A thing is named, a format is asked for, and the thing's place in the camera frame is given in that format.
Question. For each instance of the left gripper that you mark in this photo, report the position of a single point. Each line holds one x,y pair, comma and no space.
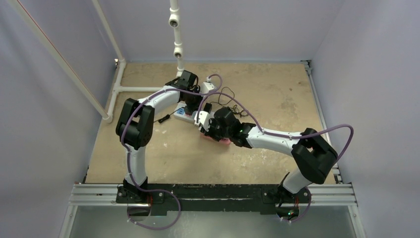
195,107

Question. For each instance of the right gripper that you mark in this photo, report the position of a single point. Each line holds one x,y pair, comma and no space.
212,130

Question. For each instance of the pink triangular power socket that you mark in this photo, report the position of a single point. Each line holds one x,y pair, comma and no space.
223,141

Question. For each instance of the white multicolour power strip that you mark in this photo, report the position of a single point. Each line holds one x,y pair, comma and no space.
181,104

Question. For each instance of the black power adapter with switch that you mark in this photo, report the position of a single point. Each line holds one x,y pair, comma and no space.
164,118

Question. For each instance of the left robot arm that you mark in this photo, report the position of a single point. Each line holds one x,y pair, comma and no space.
136,124

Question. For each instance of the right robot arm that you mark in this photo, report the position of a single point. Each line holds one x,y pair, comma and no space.
312,154

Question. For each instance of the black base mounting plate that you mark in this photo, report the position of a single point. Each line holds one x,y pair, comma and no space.
266,199

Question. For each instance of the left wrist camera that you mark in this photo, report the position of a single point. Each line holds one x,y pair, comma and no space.
207,87

